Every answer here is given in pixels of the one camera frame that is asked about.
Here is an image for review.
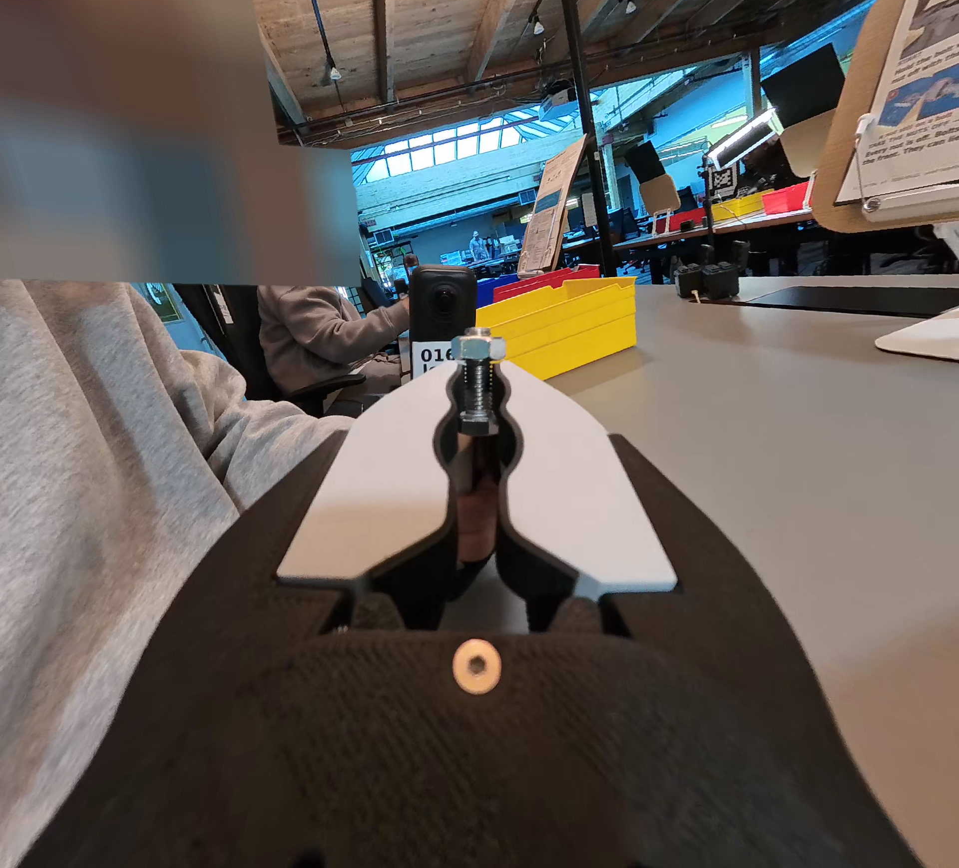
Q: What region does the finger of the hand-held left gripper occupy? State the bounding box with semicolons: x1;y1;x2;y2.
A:
454;434;482;502

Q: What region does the person's left hand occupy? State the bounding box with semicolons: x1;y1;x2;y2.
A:
450;484;500;601

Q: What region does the instruction sheet on white stand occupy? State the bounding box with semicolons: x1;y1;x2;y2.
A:
811;0;959;234

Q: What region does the wooden document board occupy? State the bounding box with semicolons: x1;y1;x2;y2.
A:
517;134;590;277

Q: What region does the steel hex bolt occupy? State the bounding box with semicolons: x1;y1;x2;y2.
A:
452;331;506;421

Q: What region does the small black and tan board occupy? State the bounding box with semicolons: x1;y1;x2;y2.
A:
624;141;681;213

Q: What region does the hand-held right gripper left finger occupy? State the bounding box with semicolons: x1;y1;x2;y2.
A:
276;361;460;625

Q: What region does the printed instruction sheet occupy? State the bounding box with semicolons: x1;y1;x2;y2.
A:
835;0;959;206

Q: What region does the black desk mat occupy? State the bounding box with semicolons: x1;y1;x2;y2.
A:
738;286;959;319

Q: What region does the person's grey hoodie torso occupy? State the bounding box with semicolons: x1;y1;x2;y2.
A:
0;280;252;868

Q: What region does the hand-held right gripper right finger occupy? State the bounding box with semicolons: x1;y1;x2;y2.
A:
494;360;680;631

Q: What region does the black office chair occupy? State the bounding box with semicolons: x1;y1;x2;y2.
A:
176;284;368;420

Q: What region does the ceiling projector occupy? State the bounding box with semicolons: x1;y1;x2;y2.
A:
539;81;579;123

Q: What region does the large black and tan board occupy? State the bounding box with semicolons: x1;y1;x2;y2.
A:
760;44;848;177

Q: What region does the white document stand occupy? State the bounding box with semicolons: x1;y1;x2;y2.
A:
875;224;959;362

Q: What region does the person's left forearm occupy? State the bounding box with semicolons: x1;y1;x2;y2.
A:
180;350;355;517

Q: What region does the white light bar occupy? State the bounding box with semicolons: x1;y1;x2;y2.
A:
704;107;780;168

